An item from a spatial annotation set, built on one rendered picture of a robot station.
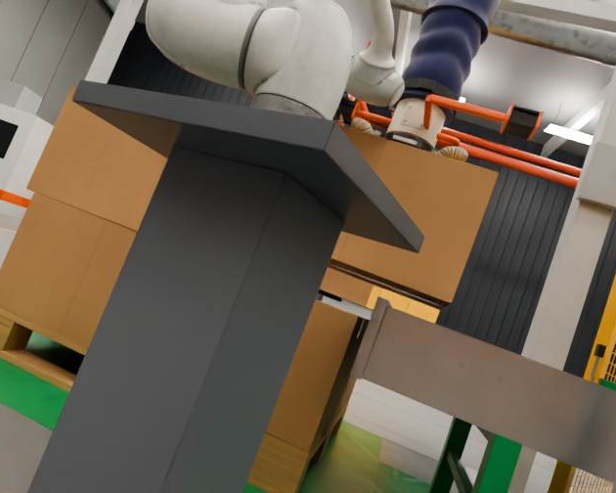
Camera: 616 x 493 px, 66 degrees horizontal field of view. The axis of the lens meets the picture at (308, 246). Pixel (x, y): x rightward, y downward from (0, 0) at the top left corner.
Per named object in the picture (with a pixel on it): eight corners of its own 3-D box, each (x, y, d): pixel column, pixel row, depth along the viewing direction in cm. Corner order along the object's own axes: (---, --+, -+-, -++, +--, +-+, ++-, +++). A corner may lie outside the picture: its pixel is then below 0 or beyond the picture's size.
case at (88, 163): (218, 262, 188) (255, 170, 192) (168, 244, 149) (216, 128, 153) (98, 216, 203) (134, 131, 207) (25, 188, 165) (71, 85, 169)
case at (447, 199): (440, 310, 169) (478, 207, 173) (451, 303, 130) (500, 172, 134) (289, 252, 184) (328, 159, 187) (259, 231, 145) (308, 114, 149)
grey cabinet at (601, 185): (618, 211, 231) (636, 156, 234) (623, 208, 226) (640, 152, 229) (575, 199, 236) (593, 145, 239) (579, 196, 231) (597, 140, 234)
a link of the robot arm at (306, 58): (332, 112, 82) (374, -3, 83) (234, 78, 82) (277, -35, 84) (330, 140, 98) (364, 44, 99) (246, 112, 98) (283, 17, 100)
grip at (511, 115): (529, 141, 132) (535, 125, 133) (538, 128, 124) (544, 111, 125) (499, 132, 135) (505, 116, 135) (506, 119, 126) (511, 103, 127)
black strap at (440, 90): (452, 128, 171) (456, 118, 171) (460, 98, 149) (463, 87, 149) (392, 112, 177) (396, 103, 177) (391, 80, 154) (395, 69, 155)
